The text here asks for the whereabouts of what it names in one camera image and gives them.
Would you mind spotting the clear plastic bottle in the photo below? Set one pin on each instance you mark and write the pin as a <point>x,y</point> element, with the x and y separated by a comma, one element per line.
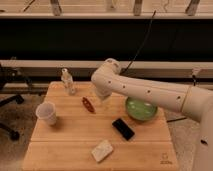
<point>67,80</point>

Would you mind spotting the white plastic cup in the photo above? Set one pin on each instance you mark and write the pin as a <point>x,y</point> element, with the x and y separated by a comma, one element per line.
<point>46,112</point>

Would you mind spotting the red chili pepper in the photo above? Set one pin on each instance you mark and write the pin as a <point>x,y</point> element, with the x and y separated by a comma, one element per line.
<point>88,105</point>

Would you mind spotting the green bowl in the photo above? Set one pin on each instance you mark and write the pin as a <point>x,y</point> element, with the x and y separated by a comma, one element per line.
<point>140,110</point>

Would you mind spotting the black office chair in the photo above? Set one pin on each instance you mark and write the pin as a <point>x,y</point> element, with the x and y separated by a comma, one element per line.
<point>14,135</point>

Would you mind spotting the white sponge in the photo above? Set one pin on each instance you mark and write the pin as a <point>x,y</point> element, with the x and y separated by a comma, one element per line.
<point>102,150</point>

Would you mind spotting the black smartphone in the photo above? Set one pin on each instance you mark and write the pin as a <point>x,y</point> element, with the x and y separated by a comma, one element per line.
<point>123,129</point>

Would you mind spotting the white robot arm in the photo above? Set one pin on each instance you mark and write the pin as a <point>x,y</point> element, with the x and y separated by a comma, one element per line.
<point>195,102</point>

